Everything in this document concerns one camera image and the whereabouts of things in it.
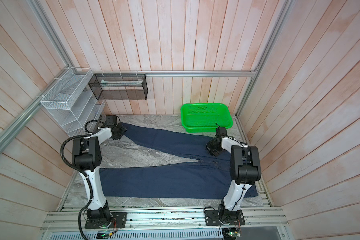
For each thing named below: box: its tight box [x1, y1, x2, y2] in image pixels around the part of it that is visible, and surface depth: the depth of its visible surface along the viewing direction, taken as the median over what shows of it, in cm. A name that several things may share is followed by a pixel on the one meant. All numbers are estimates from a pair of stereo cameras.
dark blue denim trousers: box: [99, 123, 259, 200], surface depth 90 cm
